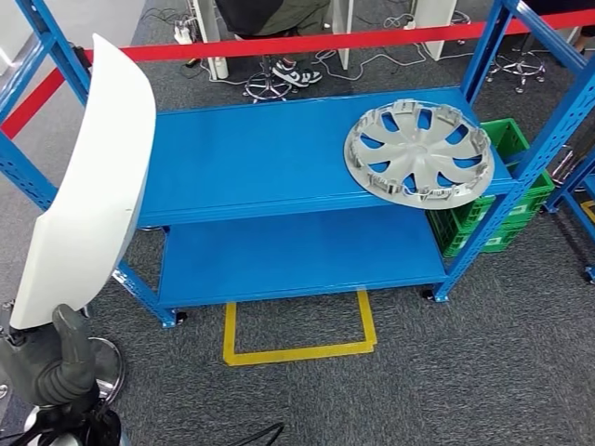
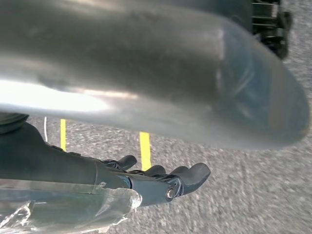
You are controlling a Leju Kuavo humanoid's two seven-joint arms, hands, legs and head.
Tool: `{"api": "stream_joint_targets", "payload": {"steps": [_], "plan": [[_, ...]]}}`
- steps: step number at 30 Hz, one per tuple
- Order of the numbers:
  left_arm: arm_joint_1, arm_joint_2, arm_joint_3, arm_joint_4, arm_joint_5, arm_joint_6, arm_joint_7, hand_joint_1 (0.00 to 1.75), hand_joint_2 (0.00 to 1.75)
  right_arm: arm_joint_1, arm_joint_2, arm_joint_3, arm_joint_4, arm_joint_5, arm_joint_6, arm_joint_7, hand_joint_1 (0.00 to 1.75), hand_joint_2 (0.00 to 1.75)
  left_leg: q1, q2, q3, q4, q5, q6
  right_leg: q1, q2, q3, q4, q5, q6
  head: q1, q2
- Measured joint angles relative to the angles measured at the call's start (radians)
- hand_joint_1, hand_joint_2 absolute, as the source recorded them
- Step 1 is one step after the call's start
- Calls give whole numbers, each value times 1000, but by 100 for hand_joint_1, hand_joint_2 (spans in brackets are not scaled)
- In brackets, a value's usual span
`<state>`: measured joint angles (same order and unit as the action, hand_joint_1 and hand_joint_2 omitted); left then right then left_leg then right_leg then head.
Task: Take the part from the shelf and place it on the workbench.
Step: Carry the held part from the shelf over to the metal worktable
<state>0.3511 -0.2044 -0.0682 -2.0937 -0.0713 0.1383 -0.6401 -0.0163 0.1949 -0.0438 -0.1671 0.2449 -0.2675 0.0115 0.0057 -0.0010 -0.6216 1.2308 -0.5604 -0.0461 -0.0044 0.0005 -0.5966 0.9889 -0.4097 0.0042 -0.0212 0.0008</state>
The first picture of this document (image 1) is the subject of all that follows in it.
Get silver wheel hubcap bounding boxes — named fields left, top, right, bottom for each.
left=343, top=99, right=496, bottom=212

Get person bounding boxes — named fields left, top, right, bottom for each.
left=213, top=0, right=332, bottom=88

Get blue metal shelf rack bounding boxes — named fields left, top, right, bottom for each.
left=542, top=144, right=595, bottom=285
left=0, top=0, right=595, bottom=330

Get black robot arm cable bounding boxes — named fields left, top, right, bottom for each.
left=229, top=421, right=285, bottom=446

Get chrome metal tubes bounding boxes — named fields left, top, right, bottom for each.
left=550, top=142, right=584, bottom=187

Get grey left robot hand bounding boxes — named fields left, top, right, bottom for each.
left=0, top=304, right=98, bottom=408

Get green plastic crate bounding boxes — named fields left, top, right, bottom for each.
left=426, top=117, right=556, bottom=260

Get black stanchion post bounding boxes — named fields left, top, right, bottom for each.
left=68, top=41, right=94, bottom=76

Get chrome stool base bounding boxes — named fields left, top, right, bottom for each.
left=485, top=51, right=547, bottom=96

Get white curved car part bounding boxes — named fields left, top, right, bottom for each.
left=9, top=33, right=158, bottom=333

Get white desk panel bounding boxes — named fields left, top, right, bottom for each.
left=412, top=0, right=460, bottom=62
left=331, top=0, right=356, bottom=71
left=192, top=0, right=223, bottom=80

